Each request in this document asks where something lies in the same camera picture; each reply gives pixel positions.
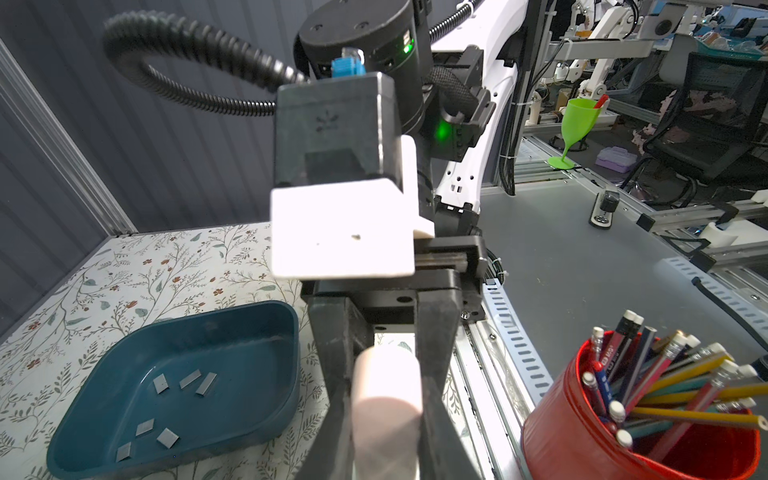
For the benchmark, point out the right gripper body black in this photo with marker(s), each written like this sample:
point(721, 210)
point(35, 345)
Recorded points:
point(457, 263)

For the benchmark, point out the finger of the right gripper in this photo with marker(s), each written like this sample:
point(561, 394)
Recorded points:
point(441, 452)
point(340, 333)

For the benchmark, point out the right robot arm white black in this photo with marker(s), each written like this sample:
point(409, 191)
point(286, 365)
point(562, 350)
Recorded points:
point(442, 99)

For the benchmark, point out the staple strip three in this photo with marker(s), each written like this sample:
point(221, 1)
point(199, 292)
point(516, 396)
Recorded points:
point(206, 384)

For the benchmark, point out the staple strip two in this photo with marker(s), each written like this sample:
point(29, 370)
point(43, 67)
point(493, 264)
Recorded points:
point(189, 379)

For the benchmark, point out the red pencil cup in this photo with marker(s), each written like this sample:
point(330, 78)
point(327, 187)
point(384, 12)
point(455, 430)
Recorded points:
point(633, 404)

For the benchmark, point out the staple strip one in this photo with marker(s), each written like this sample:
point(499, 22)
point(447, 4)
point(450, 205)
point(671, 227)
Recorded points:
point(160, 384)

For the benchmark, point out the green plastic goblet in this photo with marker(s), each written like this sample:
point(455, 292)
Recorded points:
point(579, 118)

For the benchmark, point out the teal plastic tray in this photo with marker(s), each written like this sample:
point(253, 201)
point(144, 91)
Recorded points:
point(253, 349)

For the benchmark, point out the staple strip five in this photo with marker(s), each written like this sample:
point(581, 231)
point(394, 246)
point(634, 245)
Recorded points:
point(167, 438)

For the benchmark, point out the staple strip four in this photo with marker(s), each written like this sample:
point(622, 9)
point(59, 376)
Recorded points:
point(144, 427)

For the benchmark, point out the staple strip six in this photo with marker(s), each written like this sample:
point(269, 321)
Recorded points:
point(124, 452)

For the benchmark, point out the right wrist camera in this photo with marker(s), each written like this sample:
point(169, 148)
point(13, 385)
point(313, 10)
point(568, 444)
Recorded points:
point(345, 199)

